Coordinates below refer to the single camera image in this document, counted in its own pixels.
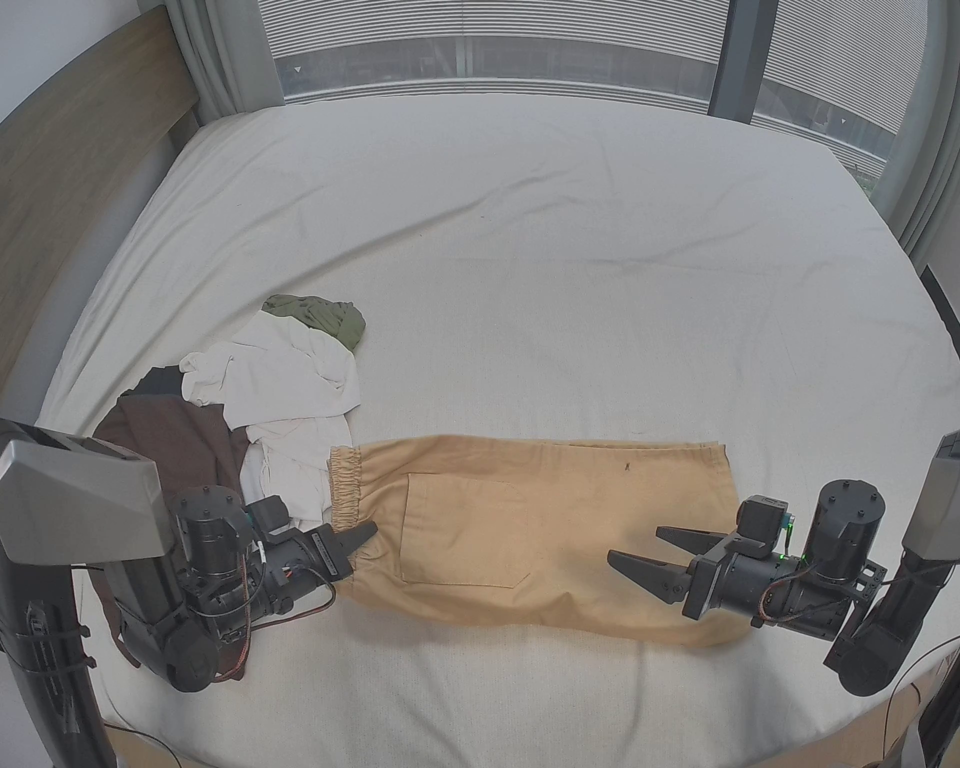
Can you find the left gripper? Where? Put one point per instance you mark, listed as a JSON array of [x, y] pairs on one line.
[[300, 562]]

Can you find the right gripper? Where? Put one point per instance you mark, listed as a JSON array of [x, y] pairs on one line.
[[742, 585]]

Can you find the tan shorts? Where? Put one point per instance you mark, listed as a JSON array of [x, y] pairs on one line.
[[562, 540]]

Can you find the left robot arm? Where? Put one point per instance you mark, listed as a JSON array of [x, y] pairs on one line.
[[75, 510]]

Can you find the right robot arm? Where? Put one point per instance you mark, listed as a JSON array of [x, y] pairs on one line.
[[847, 532]]

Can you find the bed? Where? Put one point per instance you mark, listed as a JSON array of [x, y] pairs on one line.
[[562, 300]]

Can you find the brown garment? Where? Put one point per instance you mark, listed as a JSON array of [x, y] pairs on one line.
[[187, 442]]

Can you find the cream garment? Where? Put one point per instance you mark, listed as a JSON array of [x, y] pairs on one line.
[[285, 375]]

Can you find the black garment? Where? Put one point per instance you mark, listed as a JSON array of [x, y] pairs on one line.
[[161, 382]]

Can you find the green garment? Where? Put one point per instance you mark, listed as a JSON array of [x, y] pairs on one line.
[[330, 319]]

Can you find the grey-green curtain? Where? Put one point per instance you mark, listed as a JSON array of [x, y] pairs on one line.
[[225, 60], [930, 150]]

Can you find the window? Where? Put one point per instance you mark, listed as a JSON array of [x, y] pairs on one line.
[[487, 67]]

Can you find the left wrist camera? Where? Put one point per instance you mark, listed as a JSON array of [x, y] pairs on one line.
[[266, 517]]

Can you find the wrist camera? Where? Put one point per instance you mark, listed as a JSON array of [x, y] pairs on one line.
[[761, 521], [266, 517]]

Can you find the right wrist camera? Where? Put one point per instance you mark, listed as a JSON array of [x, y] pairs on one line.
[[761, 521]]

